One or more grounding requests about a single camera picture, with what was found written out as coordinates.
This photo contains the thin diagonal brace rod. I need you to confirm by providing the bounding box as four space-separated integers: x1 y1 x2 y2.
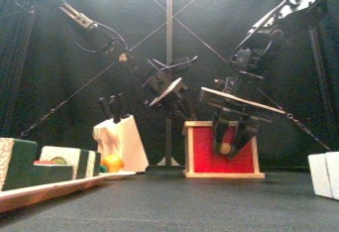
129 0 334 152
18 0 225 140

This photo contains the low green block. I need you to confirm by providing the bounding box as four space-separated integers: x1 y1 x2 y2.
31 164 77 185

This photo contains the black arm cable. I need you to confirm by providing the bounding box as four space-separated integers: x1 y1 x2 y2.
66 21 130 55

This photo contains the vertical metal frame pole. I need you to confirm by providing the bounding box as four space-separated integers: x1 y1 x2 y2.
165 0 175 166

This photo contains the narrow white green-edged block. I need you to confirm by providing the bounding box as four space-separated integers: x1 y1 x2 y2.
86 150 102 178

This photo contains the black knife handle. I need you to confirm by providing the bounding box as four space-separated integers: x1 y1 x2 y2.
110 93 130 125

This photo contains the white foam block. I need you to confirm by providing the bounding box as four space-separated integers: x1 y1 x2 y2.
308 151 339 201

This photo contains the red drawer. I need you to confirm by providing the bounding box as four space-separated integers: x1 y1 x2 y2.
183 120 266 179

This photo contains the orange toy fruit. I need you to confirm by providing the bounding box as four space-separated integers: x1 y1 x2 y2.
102 154 126 174

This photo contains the pole base stand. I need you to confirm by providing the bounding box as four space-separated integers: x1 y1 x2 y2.
146 156 189 172

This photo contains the dark side frame post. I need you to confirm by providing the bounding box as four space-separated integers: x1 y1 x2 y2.
308 26 336 138

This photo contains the tall green white speckled block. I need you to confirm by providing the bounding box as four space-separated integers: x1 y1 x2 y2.
0 137 41 192

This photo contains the wooden tray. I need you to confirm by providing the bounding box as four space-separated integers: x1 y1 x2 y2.
0 174 109 214

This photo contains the wide white green-edged block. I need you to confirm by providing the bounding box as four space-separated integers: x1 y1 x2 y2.
39 145 90 180

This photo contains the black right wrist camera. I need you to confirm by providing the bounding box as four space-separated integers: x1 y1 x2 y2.
230 48 266 75

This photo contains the white knife block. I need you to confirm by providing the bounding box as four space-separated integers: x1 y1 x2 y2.
91 114 151 174

